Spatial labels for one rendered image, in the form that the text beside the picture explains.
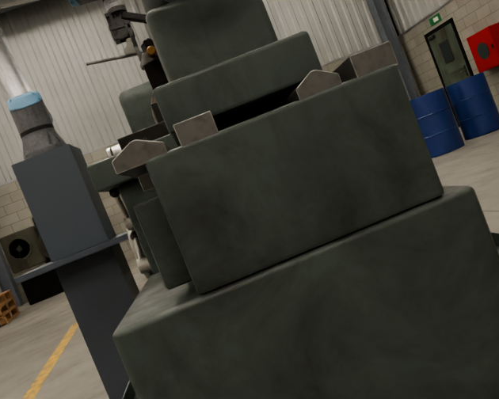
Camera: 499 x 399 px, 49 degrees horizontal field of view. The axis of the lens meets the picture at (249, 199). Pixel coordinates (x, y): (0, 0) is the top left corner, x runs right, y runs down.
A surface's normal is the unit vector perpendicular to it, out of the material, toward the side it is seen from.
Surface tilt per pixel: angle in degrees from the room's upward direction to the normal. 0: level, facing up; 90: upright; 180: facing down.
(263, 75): 90
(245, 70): 90
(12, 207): 90
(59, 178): 90
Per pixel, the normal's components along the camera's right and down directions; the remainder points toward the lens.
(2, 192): 0.18, -0.02
